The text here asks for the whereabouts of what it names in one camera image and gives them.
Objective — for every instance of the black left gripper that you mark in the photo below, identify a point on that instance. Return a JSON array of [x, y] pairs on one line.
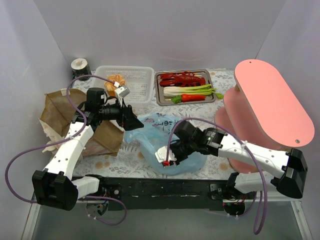
[[127, 116]]

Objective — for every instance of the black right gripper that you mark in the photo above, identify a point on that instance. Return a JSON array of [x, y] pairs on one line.
[[175, 152]]

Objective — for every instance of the light blue plastic grocery bag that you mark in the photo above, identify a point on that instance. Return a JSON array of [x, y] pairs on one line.
[[154, 135]]

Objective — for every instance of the toy fried bread piece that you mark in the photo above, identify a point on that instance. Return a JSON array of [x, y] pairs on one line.
[[114, 78]]

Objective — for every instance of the green toy vegetable stalks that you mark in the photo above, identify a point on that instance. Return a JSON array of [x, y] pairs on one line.
[[204, 90]]

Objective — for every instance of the red toy lobster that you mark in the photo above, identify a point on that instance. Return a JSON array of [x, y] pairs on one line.
[[180, 79]]

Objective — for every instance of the brown paper bag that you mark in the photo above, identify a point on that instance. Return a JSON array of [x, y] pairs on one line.
[[56, 118]]

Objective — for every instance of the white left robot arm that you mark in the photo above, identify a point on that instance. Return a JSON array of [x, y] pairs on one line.
[[54, 186]]

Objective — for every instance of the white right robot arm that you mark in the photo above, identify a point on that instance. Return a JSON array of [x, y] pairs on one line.
[[284, 171]]

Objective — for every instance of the floral patterned table mat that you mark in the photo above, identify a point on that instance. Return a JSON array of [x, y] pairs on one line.
[[130, 162]]

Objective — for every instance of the stainless steel tray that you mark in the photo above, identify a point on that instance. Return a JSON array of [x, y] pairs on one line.
[[167, 101]]

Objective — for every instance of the orange toy carrot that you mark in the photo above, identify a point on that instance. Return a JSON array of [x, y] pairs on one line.
[[187, 98]]

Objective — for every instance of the white plastic perforated basket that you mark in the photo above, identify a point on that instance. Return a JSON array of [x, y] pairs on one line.
[[138, 79]]

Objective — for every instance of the pink two-tier shelf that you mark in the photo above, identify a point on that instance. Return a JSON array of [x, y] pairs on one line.
[[262, 109]]

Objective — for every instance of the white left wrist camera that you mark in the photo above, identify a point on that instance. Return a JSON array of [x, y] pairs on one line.
[[120, 93]]

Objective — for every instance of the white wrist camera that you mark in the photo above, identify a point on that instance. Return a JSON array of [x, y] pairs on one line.
[[120, 93], [165, 156]]

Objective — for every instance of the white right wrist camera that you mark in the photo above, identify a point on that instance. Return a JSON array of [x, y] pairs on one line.
[[165, 156]]

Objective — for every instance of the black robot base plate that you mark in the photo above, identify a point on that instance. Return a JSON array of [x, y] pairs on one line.
[[166, 193]]

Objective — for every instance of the aluminium frame rail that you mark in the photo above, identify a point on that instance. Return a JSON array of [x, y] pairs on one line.
[[285, 220]]

